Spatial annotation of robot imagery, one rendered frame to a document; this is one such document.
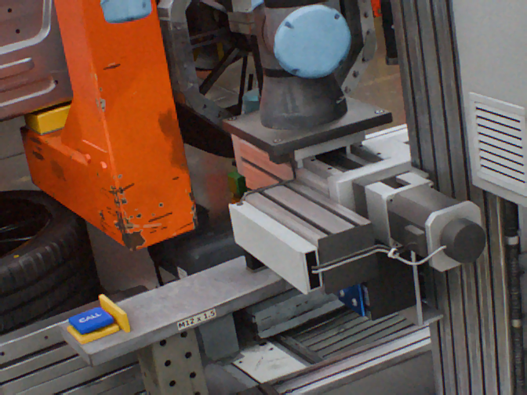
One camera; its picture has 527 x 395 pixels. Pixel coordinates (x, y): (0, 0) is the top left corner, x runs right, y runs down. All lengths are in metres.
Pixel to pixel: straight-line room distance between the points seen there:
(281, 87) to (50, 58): 0.95
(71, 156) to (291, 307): 0.70
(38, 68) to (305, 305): 0.90
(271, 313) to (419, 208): 1.20
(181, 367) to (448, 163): 0.72
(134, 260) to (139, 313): 1.47
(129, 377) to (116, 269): 1.17
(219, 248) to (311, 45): 0.97
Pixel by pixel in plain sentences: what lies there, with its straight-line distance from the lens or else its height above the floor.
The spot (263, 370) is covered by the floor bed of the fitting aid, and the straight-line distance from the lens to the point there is 2.51.
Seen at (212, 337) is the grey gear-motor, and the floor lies 0.15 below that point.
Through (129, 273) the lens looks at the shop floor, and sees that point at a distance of 3.40.
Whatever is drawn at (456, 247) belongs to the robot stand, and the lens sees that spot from 1.41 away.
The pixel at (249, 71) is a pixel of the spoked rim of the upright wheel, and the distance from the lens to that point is 2.52.
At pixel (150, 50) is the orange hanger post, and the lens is 2.08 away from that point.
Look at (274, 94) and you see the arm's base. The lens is 1.73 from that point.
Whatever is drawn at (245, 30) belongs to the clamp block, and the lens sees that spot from 2.15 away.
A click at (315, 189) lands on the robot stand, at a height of 0.74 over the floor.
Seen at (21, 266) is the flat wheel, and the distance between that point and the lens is 2.29.
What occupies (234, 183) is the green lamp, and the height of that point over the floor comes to 0.65.
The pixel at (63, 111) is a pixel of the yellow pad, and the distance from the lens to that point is 2.59.
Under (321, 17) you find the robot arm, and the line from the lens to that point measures 1.54.
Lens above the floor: 1.30
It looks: 20 degrees down
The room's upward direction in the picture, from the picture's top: 10 degrees counter-clockwise
